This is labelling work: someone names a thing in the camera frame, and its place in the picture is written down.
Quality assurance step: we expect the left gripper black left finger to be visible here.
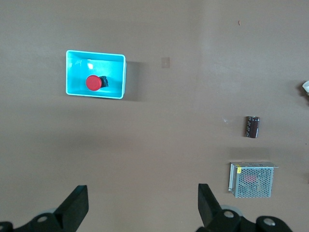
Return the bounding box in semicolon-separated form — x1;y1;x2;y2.
0;185;89;232

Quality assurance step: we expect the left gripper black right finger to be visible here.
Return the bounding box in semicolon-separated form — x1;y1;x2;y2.
196;183;293;232

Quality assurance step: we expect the red mushroom push button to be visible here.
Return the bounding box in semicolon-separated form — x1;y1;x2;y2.
85;74;110;92

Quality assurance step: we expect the metal mesh power supply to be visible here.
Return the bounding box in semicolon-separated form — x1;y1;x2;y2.
227;161;279;199

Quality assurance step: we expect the dark brown cylindrical capacitor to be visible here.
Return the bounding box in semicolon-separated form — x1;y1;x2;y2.
245;116;261;139

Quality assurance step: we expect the teal plastic bin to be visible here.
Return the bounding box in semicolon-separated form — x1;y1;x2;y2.
65;50;127;100

